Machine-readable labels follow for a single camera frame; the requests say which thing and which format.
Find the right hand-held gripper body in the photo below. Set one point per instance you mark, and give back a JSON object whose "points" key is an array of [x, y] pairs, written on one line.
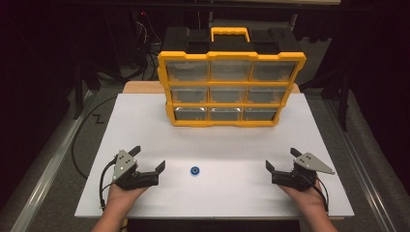
{"points": [[311, 163]]}

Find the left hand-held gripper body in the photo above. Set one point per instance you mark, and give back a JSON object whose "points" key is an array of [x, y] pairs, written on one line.
{"points": [[124, 167]]}

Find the small blue wheel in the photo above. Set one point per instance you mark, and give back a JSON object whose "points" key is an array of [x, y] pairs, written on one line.
{"points": [[194, 170]]}

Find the yellow black drawer organizer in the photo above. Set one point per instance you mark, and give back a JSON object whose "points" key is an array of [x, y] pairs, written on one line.
{"points": [[232, 55]]}

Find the person's left hand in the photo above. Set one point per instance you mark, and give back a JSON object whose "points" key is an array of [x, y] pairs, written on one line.
{"points": [[124, 196]]}

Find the person's right hand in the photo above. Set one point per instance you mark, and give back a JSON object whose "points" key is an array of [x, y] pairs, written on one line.
{"points": [[306, 198]]}

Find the black metal stand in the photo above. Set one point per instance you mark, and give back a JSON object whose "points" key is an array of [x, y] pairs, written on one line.
{"points": [[345, 103], [78, 96]]}

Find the grid of clear bins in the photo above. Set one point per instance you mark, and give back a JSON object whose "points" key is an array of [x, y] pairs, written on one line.
{"points": [[187, 71]]}

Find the aluminium floor rail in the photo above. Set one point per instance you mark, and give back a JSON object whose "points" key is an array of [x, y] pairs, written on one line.
{"points": [[365, 175], [48, 170]]}

